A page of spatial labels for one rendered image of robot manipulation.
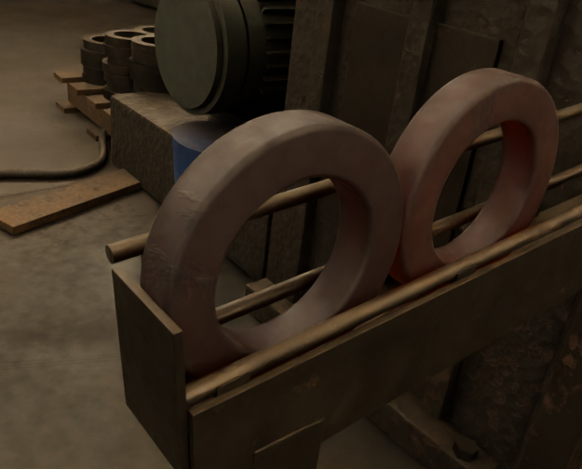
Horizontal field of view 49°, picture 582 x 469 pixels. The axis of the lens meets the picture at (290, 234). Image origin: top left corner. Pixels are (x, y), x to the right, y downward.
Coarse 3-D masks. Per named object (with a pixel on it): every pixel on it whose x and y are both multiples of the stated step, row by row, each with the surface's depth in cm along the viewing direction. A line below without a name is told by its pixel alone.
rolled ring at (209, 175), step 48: (240, 144) 34; (288, 144) 34; (336, 144) 37; (192, 192) 34; (240, 192) 34; (336, 192) 43; (384, 192) 41; (192, 240) 33; (336, 240) 45; (384, 240) 44; (144, 288) 36; (192, 288) 35; (336, 288) 45; (192, 336) 36; (240, 336) 42; (288, 336) 43; (336, 336) 45
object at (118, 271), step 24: (120, 288) 37; (120, 312) 38; (144, 312) 35; (120, 336) 39; (144, 336) 36; (168, 336) 33; (144, 360) 37; (168, 360) 34; (144, 384) 38; (168, 384) 35; (144, 408) 40; (168, 408) 36; (168, 432) 37; (168, 456) 39
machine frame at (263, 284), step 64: (320, 0) 116; (384, 0) 108; (448, 0) 98; (512, 0) 90; (576, 0) 83; (320, 64) 119; (384, 64) 110; (448, 64) 100; (512, 64) 89; (576, 64) 85; (384, 128) 113; (576, 128) 87; (448, 192) 105; (576, 192) 89; (320, 256) 136; (448, 384) 111; (512, 384) 104; (448, 448) 111; (512, 448) 106
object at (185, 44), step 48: (192, 0) 169; (240, 0) 168; (288, 0) 177; (192, 48) 173; (240, 48) 166; (288, 48) 177; (144, 96) 213; (192, 96) 179; (240, 96) 178; (144, 144) 198; (240, 240) 166
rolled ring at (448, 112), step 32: (448, 96) 45; (480, 96) 44; (512, 96) 46; (544, 96) 49; (416, 128) 44; (448, 128) 43; (480, 128) 45; (512, 128) 51; (544, 128) 51; (416, 160) 44; (448, 160) 44; (512, 160) 54; (544, 160) 53; (416, 192) 44; (512, 192) 54; (544, 192) 55; (416, 224) 45; (480, 224) 56; (512, 224) 54; (416, 256) 47; (448, 256) 53
